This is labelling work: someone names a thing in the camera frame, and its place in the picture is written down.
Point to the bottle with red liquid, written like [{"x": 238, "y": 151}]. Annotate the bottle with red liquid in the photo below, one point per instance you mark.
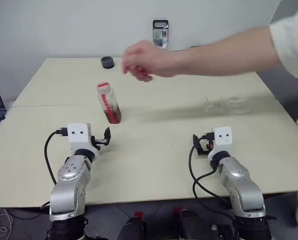
[{"x": 111, "y": 110}]

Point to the marker pen pack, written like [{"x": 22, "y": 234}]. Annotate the marker pen pack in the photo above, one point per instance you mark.
[{"x": 160, "y": 32}]

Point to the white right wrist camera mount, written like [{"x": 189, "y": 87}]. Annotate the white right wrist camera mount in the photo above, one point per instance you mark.
[{"x": 222, "y": 138}]

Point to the white bottle cap red tape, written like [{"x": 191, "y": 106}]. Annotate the white bottle cap red tape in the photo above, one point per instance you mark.
[{"x": 103, "y": 87}]

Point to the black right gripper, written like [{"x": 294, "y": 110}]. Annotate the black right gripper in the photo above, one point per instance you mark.
[{"x": 203, "y": 150}]

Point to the person's bare forearm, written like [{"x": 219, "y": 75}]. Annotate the person's bare forearm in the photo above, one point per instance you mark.
[{"x": 226, "y": 55}]

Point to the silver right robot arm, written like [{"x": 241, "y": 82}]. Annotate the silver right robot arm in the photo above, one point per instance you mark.
[{"x": 241, "y": 185}]

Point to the person's white shirt sleeve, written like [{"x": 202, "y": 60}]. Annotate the person's white shirt sleeve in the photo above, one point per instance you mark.
[{"x": 291, "y": 42}]

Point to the person's bare hand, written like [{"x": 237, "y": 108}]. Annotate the person's bare hand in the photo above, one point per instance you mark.
[{"x": 151, "y": 60}]

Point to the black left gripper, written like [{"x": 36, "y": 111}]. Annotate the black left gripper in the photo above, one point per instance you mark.
[{"x": 98, "y": 143}]

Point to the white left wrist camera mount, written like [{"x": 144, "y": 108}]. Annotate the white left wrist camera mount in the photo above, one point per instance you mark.
[{"x": 78, "y": 135}]

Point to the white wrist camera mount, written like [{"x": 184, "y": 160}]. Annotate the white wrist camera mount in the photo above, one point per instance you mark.
[
  {"x": 78, "y": 135},
  {"x": 222, "y": 138}
]

